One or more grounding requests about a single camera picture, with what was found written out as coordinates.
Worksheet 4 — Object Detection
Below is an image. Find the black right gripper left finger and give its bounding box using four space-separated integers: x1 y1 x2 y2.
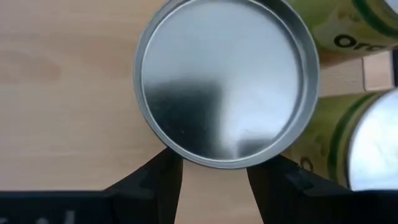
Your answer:
105 147 184 224

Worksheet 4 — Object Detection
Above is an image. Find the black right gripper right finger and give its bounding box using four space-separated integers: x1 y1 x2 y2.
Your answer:
247 154 351 224

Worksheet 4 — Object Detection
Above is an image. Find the tall green oranges can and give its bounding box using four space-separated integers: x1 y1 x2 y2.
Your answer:
284 88 398 191
284 0 398 58

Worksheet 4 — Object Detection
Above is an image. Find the tall green pears can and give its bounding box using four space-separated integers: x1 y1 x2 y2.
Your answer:
133 0 321 170

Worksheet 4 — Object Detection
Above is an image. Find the wooden shelf board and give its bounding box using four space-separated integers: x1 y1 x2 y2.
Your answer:
0 0 366 224

